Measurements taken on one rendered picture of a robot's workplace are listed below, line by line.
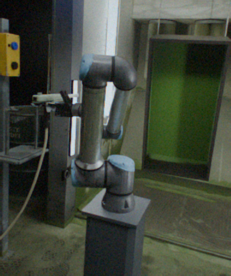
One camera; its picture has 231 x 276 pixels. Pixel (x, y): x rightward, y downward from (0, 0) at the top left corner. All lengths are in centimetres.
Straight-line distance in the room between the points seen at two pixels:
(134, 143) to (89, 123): 242
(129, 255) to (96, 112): 78
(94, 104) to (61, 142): 117
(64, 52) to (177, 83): 108
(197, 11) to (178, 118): 129
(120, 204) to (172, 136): 147
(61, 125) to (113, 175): 97
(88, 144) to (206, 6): 248
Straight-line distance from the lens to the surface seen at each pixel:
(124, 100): 138
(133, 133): 376
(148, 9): 361
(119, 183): 154
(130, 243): 160
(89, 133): 135
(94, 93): 124
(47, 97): 180
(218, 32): 355
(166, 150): 298
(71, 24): 230
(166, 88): 274
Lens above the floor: 141
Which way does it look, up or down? 10 degrees down
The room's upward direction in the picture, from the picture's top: 4 degrees clockwise
